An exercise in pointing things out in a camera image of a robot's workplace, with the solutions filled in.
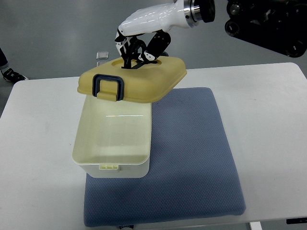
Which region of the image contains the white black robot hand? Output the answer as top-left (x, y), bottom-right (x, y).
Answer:
top-left (115, 0), bottom-right (192, 69)

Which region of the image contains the yellow box lid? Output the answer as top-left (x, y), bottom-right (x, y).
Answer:
top-left (77, 57), bottom-right (187, 103)

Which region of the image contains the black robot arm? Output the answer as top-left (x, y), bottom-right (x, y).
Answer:
top-left (224, 0), bottom-right (307, 58)

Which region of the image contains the white storage box base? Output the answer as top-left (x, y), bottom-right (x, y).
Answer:
top-left (72, 95), bottom-right (152, 178)

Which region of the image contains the upper metal floor plate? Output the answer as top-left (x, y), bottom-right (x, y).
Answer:
top-left (96, 51), bottom-right (109, 60)

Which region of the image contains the metal floor plate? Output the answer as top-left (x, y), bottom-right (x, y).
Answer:
top-left (96, 51), bottom-right (109, 60)
top-left (96, 61), bottom-right (107, 67)

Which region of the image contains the lower metal floor plate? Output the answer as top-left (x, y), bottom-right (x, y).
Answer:
top-left (96, 61), bottom-right (107, 67)

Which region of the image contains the black white sneaker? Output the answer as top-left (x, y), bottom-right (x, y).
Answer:
top-left (1, 68), bottom-right (28, 83)

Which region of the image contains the dark trouser leg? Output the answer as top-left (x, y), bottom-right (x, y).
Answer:
top-left (0, 48), bottom-right (8, 69)

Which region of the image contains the blue padded mat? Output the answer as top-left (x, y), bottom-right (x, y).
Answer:
top-left (84, 87), bottom-right (246, 227)

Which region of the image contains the black table control panel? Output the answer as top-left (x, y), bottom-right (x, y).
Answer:
top-left (286, 217), bottom-right (307, 225)

